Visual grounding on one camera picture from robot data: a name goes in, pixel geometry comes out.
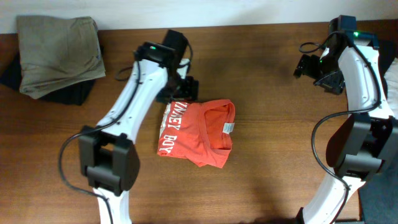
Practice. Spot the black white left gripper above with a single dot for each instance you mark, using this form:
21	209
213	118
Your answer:
189	88

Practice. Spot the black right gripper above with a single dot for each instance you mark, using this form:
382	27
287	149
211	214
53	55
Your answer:
334	86

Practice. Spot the orange printed t-shirt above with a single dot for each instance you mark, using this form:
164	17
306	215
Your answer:
199	132

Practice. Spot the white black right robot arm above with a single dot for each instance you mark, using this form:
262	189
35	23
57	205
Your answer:
366	142

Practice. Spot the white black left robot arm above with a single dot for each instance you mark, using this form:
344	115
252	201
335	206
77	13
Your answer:
108	157

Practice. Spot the white cloth at right edge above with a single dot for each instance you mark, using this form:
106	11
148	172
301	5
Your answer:
391	77

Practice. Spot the folded olive green garment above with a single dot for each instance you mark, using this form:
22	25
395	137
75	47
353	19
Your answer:
57	32

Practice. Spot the dark garment at right edge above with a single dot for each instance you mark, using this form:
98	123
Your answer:
379	196

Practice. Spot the folded black garment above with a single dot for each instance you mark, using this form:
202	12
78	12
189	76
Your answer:
70	93

